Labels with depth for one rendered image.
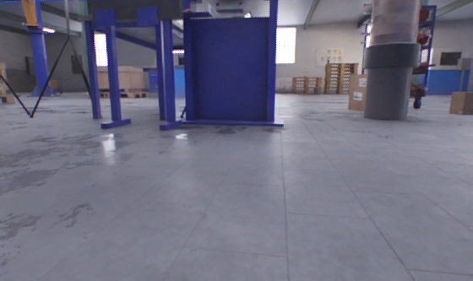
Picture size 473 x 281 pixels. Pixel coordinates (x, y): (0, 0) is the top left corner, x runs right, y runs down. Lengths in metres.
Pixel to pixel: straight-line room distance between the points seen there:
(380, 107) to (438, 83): 11.05
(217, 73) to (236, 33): 0.35
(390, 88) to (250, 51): 1.28
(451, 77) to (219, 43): 12.39
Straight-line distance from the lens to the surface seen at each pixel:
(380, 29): 2.70
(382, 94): 2.63
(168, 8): 1.90
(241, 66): 2.12
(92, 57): 2.59
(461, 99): 3.71
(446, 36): 15.61
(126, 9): 2.02
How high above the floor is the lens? 0.28
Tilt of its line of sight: 10 degrees down
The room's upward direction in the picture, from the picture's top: straight up
